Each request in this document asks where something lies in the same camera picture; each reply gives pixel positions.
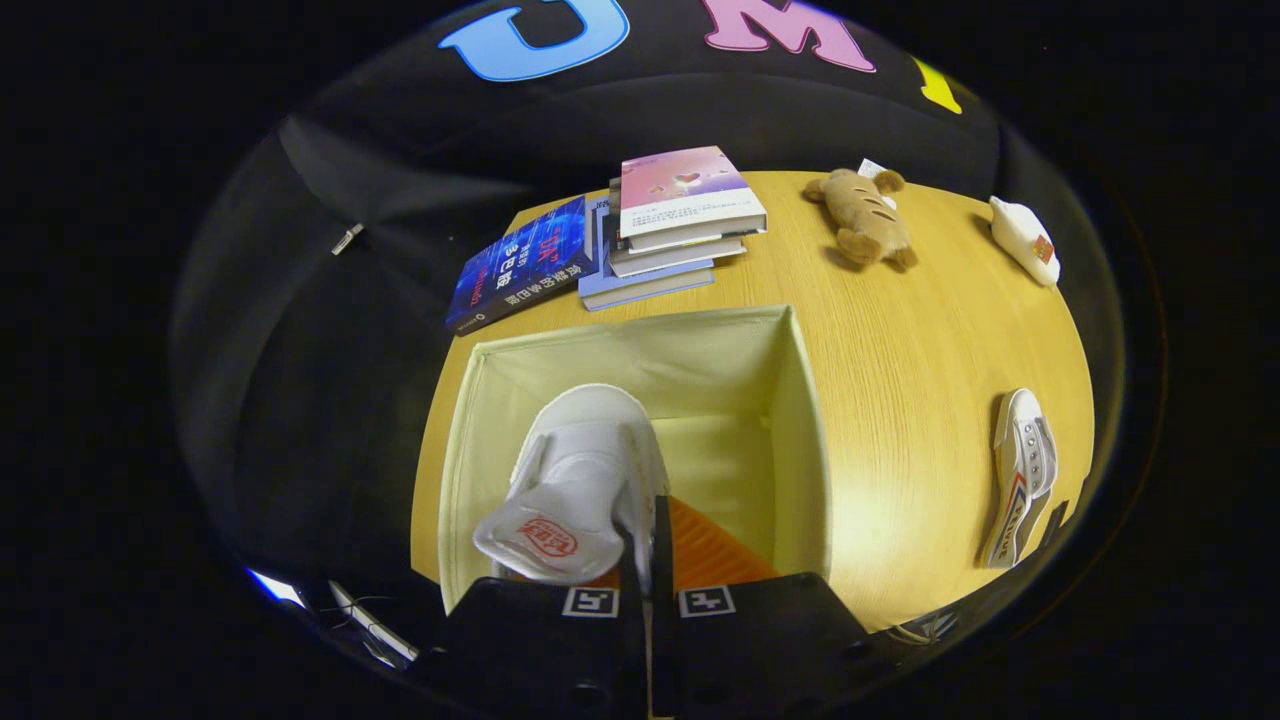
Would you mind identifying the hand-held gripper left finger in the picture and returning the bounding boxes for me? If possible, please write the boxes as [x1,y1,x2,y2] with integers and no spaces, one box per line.
[415,528,651,720]

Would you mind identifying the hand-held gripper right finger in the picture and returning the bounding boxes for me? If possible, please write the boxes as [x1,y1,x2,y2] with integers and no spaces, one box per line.
[650,493,876,720]

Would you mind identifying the white canvas shoe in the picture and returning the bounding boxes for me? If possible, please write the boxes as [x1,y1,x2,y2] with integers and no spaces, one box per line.
[472,383,669,591]
[978,388,1059,571]

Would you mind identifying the green fabric storage box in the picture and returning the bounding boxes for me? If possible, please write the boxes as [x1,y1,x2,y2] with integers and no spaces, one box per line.
[437,305,833,613]

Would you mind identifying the lit computer screen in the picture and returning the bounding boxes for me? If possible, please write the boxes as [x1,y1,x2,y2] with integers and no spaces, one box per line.
[248,568,306,609]

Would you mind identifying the dark blue book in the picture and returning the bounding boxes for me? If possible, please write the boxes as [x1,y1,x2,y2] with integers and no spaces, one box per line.
[445,195,598,338]

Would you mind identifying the dark cover book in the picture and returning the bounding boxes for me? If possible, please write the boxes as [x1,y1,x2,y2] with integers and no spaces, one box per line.
[606,178,748,279]

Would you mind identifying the brown bread plush toy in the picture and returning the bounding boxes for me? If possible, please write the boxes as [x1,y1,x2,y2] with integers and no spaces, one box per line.
[803,158,918,271]

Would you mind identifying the pink cover book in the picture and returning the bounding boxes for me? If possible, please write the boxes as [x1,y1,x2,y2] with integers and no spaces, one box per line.
[620,146,769,253]

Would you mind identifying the white plush pouch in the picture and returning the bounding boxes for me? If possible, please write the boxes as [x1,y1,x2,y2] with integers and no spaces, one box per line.
[990,196,1061,288]

